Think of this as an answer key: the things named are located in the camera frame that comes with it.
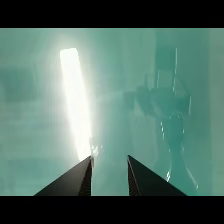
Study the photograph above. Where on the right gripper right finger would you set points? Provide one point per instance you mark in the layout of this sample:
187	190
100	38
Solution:
145	182

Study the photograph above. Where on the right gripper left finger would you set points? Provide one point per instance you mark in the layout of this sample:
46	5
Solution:
75	181

